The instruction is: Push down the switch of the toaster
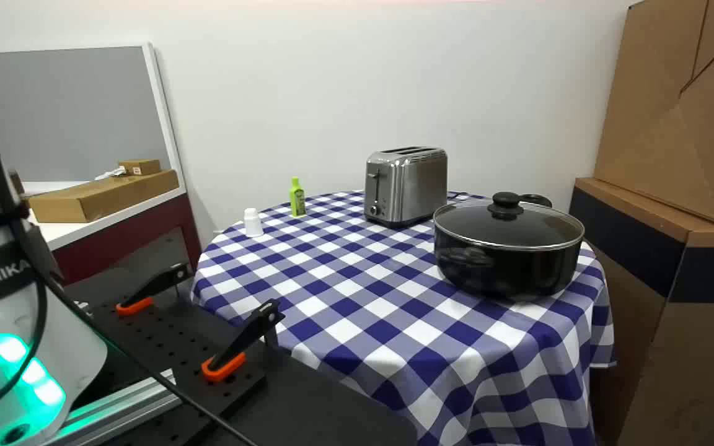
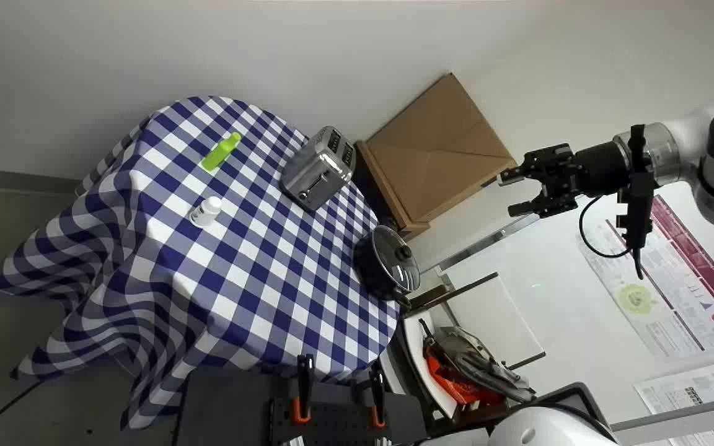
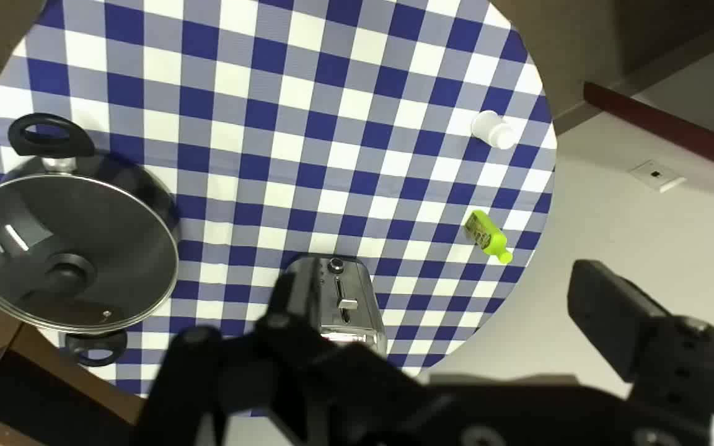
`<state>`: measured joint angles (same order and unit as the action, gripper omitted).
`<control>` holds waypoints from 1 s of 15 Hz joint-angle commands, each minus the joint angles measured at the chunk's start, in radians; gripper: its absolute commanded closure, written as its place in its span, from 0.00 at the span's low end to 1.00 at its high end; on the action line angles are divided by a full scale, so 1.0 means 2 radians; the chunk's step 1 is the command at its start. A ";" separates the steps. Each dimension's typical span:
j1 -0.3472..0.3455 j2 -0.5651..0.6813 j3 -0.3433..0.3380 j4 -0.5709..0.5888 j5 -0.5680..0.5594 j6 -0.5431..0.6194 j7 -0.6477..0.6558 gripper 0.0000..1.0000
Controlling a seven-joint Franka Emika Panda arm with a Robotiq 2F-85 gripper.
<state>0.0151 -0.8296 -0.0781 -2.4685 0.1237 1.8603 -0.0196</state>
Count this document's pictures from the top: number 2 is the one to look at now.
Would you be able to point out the left orange black clamp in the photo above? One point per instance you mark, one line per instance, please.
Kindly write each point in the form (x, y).
(304, 389)

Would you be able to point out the orange black clamp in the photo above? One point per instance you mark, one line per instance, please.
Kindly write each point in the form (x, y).
(304, 389)
(379, 396)

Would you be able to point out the red white poster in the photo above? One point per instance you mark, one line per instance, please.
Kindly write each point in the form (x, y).
(669, 295)

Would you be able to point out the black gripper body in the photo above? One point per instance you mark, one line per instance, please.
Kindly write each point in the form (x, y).
(566, 173)

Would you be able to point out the silver toaster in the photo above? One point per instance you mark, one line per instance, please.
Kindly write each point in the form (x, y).
(322, 168)

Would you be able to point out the small white bottle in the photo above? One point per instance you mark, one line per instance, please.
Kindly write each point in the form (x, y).
(206, 212)

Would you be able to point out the blue white checkered tablecloth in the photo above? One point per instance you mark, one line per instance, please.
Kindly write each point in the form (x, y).
(256, 287)

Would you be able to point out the white paper sheet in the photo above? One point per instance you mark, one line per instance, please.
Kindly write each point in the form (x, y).
(680, 389)

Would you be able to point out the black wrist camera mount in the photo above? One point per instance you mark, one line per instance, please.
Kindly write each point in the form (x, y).
(635, 197)

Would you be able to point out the right orange black clamp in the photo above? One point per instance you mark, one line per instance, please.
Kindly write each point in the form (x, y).
(379, 396)

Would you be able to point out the green bottle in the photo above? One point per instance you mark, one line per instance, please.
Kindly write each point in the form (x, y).
(221, 151)

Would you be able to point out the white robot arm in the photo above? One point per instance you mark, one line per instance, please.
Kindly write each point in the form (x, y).
(675, 151)

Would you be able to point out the black pot with glass lid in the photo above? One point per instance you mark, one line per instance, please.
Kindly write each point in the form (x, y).
(386, 264)

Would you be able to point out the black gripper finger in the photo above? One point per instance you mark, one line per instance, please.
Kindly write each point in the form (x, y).
(514, 173)
(527, 205)

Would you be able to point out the brown cardboard box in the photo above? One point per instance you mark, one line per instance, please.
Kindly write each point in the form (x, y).
(429, 157)

